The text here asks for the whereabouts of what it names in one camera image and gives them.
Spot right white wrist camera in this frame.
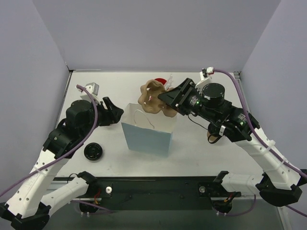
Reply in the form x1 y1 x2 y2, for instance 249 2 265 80
195 67 214 91

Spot stacked black cup lids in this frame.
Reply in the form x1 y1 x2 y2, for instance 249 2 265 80
83 142 104 161

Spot aluminium table frame rail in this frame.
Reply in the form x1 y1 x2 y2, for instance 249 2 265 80
233 71 243 95

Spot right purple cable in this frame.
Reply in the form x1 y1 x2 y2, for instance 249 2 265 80
214 68 307 216

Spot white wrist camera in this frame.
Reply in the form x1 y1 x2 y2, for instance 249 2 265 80
79 82 100 104
195 67 214 91

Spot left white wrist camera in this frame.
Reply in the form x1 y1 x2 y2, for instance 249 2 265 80
79 82 100 104

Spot light blue paper bag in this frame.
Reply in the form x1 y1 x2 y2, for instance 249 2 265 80
121 103 177 157

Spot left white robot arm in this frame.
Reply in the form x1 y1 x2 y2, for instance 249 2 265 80
0 97 124 230

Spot red ribbed cylinder holder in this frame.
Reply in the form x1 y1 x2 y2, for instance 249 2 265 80
154 78 167 85

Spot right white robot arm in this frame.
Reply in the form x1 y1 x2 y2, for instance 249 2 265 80
158 78 307 207

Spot brown paper coffee cup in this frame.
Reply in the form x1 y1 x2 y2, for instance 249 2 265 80
207 131 222 144

